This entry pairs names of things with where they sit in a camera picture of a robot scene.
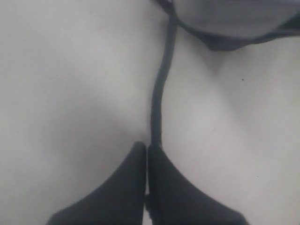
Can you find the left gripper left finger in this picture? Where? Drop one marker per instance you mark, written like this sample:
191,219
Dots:
118,201

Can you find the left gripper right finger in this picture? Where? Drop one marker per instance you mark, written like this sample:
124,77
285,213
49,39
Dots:
173,200

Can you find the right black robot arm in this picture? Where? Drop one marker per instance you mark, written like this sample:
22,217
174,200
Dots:
289,29

